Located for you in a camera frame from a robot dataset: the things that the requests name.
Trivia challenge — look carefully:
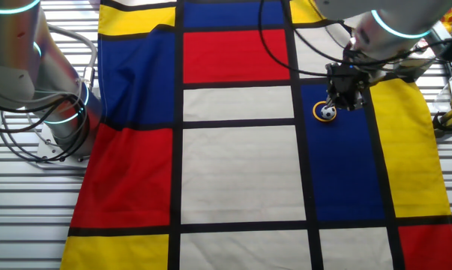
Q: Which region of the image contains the small soccer ball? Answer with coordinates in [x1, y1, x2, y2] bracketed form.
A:
[320, 105, 337, 121]

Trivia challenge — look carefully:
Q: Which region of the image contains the black base cable bundle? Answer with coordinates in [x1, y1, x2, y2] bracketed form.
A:
[0, 91, 90, 164]

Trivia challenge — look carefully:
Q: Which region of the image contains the colour block tablecloth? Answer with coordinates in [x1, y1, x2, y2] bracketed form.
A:
[59, 0, 452, 270]

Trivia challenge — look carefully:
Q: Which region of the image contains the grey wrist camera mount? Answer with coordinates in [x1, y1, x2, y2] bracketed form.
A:
[422, 21, 452, 72]

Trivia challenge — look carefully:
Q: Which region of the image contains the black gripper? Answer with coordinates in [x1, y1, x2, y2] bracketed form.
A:
[325, 61, 370, 112]

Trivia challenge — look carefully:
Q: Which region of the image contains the yellow clamp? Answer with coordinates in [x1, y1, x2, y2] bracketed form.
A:
[432, 109, 452, 131]

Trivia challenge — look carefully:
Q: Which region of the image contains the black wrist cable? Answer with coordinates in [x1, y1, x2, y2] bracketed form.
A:
[256, 0, 451, 76]

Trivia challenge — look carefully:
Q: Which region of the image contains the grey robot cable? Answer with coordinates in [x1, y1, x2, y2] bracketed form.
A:
[45, 22, 99, 93]

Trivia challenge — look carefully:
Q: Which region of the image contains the yellow bubble ring wand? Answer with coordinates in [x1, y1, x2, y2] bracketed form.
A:
[312, 100, 338, 124]

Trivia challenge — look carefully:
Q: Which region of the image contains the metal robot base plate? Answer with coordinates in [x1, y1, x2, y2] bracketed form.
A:
[34, 140, 91, 170]

